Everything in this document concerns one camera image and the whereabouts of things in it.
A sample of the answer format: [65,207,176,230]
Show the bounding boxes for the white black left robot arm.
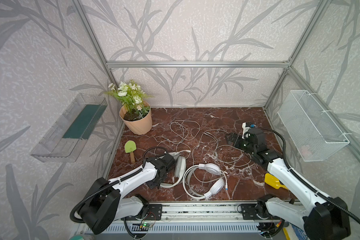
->
[70,150,185,235]

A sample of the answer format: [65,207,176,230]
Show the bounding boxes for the clear plastic wall shelf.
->
[30,94,108,163]

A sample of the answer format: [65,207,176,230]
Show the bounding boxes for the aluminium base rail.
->
[74,200,319,235]

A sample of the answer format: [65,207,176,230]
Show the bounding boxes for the green trowel wooden handle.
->
[125,141,137,164]

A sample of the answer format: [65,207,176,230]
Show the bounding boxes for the white wire mesh basket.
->
[278,90,350,162]

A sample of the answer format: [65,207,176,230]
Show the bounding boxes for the white headphones pair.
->
[182,163,228,200]
[160,150,191,189]

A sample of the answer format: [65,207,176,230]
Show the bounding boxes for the artificial green white plant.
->
[106,80,152,122]

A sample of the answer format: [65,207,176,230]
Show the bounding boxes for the peach flower pot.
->
[120,101,153,135]

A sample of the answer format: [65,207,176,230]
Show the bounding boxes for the aluminium frame crossbar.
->
[106,61,289,69]

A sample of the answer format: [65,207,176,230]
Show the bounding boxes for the white cable of headphones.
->
[191,128,253,181]
[155,119,202,157]

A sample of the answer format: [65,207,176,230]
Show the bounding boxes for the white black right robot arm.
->
[226,126,360,240]

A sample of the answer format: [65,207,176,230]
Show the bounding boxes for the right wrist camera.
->
[242,122,256,139]

